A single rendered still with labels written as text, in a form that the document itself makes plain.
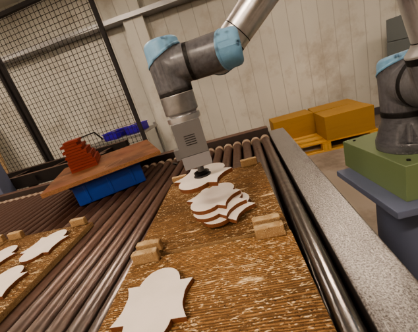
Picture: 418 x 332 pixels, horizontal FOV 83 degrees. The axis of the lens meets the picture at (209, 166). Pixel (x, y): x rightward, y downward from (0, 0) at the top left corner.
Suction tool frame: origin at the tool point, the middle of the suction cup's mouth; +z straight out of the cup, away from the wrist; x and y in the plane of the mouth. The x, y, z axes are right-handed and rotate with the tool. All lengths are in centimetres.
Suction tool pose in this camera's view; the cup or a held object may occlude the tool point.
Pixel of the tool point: (204, 179)
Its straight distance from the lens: 58.2
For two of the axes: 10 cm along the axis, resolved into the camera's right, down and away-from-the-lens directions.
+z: 2.8, 9.1, 3.1
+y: 1.0, 3.0, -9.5
